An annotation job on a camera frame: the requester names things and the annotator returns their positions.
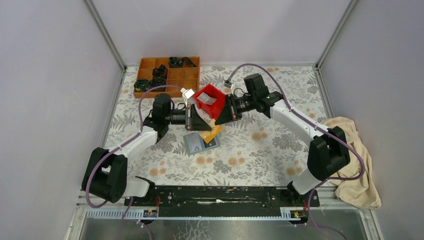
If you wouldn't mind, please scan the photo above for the aluminium frame post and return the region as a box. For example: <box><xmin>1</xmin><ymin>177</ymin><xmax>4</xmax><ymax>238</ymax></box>
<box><xmin>82</xmin><ymin>0</ymin><xmax>127</xmax><ymax>72</ymax></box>
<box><xmin>315</xmin><ymin>0</ymin><xmax>360</xmax><ymax>71</ymax></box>

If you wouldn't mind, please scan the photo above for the beige crumpled cloth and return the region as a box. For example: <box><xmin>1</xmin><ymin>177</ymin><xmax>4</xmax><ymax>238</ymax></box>
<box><xmin>321</xmin><ymin>117</ymin><xmax>382</xmax><ymax>210</ymax></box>

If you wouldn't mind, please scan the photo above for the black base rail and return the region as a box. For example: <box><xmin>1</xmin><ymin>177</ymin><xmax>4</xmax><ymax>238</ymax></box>
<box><xmin>124</xmin><ymin>185</ymin><xmax>320</xmax><ymax>218</ymax></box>

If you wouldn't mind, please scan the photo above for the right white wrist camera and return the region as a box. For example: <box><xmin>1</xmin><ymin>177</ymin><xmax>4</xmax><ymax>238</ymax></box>
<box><xmin>223</xmin><ymin>79</ymin><xmax>234</xmax><ymax>90</ymax></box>

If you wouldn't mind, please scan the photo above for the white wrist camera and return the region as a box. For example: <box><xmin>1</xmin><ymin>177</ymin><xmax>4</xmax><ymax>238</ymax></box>
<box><xmin>180</xmin><ymin>87</ymin><xmax>196</xmax><ymax>106</ymax></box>
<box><xmin>223</xmin><ymin>79</ymin><xmax>234</xmax><ymax>90</ymax></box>

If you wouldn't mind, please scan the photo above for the black yellow strap coil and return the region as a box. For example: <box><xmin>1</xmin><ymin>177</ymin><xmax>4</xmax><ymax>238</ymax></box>
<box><xmin>133</xmin><ymin>78</ymin><xmax>152</xmax><ymax>93</ymax></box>

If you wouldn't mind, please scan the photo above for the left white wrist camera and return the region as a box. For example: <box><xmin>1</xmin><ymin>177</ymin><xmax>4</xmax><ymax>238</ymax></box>
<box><xmin>180</xmin><ymin>87</ymin><xmax>196</xmax><ymax>106</ymax></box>

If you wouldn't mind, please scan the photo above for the black ring coil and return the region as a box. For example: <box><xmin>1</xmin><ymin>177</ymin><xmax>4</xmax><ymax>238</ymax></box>
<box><xmin>149</xmin><ymin>77</ymin><xmax>167</xmax><ymax>93</ymax></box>

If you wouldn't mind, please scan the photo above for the aluminium frame post left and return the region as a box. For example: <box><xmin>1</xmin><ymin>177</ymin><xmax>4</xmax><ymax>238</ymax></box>
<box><xmin>82</xmin><ymin>0</ymin><xmax>127</xmax><ymax>72</ymax></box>

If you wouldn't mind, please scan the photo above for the black strap coil top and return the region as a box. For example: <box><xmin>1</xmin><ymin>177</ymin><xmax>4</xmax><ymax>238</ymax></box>
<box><xmin>168</xmin><ymin>56</ymin><xmax>198</xmax><ymax>69</ymax></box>

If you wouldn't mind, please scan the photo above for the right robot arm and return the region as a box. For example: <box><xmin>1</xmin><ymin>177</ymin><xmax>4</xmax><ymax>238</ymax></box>
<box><xmin>215</xmin><ymin>73</ymin><xmax>350</xmax><ymax>206</ymax></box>

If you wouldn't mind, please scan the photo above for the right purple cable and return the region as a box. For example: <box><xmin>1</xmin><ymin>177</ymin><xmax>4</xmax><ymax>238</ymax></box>
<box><xmin>228</xmin><ymin>63</ymin><xmax>366</xmax><ymax>240</ymax></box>

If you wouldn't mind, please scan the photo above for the red plastic bin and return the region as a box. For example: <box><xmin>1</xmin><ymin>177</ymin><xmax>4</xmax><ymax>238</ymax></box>
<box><xmin>193</xmin><ymin>84</ymin><xmax>226</xmax><ymax>120</ymax></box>

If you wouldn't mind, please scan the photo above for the aluminium frame post right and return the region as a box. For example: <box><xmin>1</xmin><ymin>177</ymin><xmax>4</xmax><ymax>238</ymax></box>
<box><xmin>315</xmin><ymin>0</ymin><xmax>360</xmax><ymax>71</ymax></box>

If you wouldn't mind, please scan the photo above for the purple cable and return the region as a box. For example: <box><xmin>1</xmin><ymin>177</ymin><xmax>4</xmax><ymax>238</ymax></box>
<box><xmin>228</xmin><ymin>63</ymin><xmax>366</xmax><ymax>240</ymax></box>
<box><xmin>85</xmin><ymin>85</ymin><xmax>185</xmax><ymax>240</ymax></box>

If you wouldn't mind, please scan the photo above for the black strap coil middle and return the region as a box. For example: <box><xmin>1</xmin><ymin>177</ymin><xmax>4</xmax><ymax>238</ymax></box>
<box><xmin>151</xmin><ymin>64</ymin><xmax>169</xmax><ymax>79</ymax></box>

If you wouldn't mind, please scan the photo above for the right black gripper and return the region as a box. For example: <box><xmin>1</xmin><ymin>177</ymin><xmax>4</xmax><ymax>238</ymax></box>
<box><xmin>215</xmin><ymin>93</ymin><xmax>257</xmax><ymax>126</ymax></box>

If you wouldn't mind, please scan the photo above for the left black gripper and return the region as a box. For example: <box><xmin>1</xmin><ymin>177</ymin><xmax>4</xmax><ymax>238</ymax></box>
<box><xmin>164</xmin><ymin>103</ymin><xmax>212</xmax><ymax>131</ymax></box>

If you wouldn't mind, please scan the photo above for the floral patterned mat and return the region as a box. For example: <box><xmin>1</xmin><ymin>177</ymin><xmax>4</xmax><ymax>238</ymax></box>
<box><xmin>127</xmin><ymin>66</ymin><xmax>326</xmax><ymax>186</ymax></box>

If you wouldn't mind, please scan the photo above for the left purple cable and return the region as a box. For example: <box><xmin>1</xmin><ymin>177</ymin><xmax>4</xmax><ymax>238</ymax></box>
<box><xmin>85</xmin><ymin>85</ymin><xmax>185</xmax><ymax>240</ymax></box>

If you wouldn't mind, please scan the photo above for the green card holder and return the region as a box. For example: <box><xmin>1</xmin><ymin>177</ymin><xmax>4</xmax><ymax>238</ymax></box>
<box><xmin>183</xmin><ymin>133</ymin><xmax>221</xmax><ymax>156</ymax></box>

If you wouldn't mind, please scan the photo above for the stack of credit cards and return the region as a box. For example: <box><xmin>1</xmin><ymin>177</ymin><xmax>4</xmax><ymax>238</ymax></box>
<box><xmin>197</xmin><ymin>92</ymin><xmax>217</xmax><ymax>105</ymax></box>

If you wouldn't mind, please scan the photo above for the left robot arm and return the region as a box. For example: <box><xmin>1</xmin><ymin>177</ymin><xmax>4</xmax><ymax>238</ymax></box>
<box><xmin>81</xmin><ymin>93</ymin><xmax>212</xmax><ymax>208</ymax></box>

